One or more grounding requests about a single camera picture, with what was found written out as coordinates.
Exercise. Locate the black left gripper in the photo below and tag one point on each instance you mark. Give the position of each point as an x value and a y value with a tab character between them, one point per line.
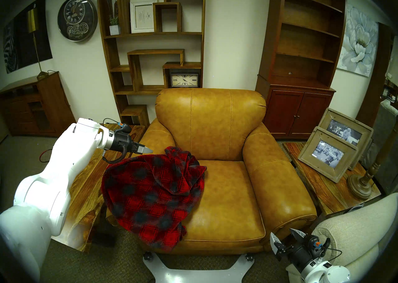
124	142

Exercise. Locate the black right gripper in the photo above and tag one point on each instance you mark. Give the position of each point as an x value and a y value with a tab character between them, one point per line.
303	253

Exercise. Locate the red plaid fleece blanket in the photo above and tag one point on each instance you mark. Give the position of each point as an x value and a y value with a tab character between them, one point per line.
149	198

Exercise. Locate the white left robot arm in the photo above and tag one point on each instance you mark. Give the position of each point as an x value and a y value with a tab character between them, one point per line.
62	167

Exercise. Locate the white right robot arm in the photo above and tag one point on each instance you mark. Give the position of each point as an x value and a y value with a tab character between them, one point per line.
326	274

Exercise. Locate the beige fabric sofa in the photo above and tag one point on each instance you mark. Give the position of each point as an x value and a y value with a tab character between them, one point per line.
357	232

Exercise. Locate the black base knob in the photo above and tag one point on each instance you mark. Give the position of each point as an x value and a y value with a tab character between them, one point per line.
249	257
148	256

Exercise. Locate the rustic wooden side table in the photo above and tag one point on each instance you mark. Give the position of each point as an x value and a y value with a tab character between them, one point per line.
323	192

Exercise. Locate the tan leather armchair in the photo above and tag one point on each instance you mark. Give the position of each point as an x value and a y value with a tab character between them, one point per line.
211	120

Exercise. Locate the glossy wooden coffee table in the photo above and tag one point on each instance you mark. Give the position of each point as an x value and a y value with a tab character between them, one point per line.
84	198

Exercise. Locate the rectangular mantel clock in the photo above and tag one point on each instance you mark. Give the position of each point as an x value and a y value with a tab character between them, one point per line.
184	80

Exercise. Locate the turned wooden lamp base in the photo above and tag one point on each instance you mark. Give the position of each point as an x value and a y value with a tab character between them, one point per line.
360	186

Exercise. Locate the open wooden box bookshelf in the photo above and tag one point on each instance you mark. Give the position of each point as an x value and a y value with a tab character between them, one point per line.
155	51

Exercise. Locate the dark wood sideboard cabinet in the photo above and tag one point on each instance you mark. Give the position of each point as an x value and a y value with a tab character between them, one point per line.
53	105

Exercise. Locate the small potted plant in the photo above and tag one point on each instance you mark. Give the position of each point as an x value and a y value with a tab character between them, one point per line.
114	30

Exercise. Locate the dark cherry hutch bookcase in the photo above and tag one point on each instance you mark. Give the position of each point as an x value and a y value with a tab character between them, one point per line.
283	111

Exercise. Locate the white framed certificate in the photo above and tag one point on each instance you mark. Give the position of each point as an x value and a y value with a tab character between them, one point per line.
141	16

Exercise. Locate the grey upholstered chair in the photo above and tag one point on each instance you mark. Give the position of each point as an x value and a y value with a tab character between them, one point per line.
384	120

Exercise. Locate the gold shade table lamp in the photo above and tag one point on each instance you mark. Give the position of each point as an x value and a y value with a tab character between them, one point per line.
31	21

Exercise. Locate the white flower canvas painting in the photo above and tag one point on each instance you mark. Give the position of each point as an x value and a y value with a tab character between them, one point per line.
357	41

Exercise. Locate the small rustic picture frame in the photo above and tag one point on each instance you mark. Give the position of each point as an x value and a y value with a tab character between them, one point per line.
328	155

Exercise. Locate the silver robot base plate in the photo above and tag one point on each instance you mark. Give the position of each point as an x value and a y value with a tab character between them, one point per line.
192	276

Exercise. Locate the large rustic picture frame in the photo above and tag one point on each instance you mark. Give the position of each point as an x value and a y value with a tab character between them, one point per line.
345	132

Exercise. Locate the round black wall clock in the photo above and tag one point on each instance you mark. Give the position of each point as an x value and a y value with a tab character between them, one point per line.
77	18

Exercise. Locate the dark zebra wall painting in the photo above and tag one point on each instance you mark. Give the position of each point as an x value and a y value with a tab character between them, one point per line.
15	49

